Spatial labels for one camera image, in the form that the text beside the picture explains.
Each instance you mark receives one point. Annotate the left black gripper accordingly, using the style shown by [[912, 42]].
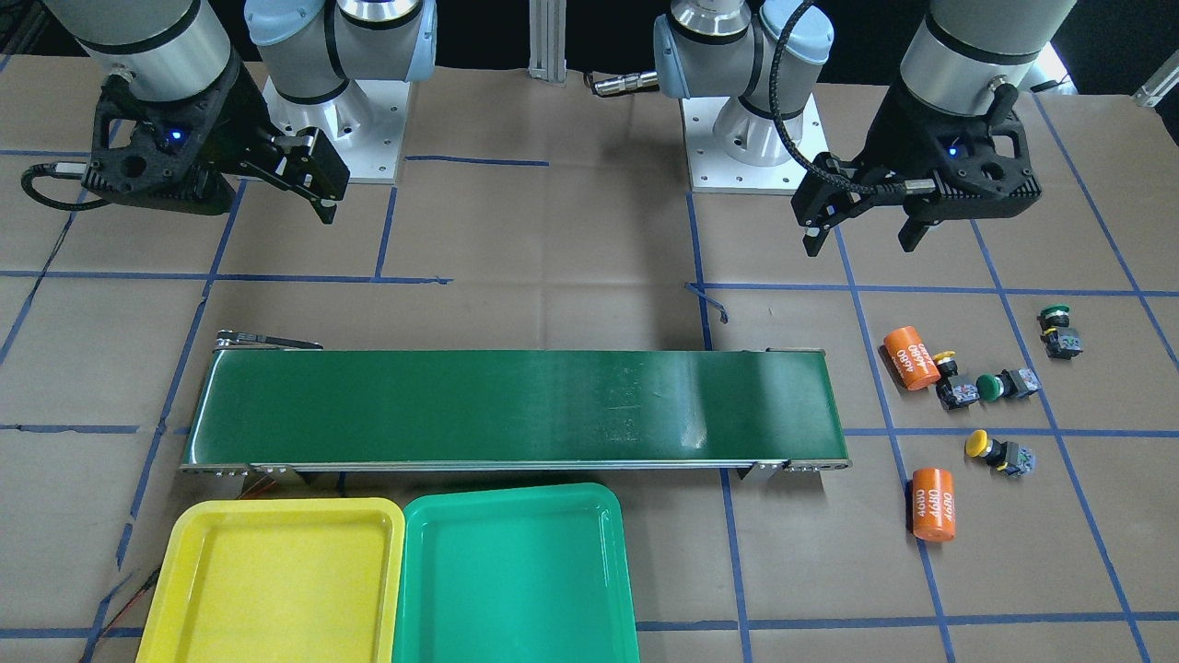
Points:
[[892, 138]]

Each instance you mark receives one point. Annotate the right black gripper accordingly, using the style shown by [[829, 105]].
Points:
[[235, 118]]

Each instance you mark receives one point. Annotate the orange cylinder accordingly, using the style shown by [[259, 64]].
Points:
[[911, 359], [933, 505]]

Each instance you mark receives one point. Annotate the yellow push button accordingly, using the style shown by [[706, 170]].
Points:
[[1007, 457], [953, 389]]

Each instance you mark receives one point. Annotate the green push button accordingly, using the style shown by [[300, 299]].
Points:
[[1060, 338], [1008, 384]]

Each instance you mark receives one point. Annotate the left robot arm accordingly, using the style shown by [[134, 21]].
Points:
[[770, 60]]

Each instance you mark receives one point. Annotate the green conveyor belt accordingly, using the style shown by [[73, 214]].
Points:
[[310, 409]]

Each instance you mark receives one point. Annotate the yellow plastic tray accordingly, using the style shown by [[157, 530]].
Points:
[[278, 580]]

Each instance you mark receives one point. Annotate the green plastic tray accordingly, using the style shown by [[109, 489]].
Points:
[[531, 574]]

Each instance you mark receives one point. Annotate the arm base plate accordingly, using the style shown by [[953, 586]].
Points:
[[755, 147], [366, 124]]

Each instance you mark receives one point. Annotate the aluminium frame post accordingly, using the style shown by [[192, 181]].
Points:
[[547, 41]]

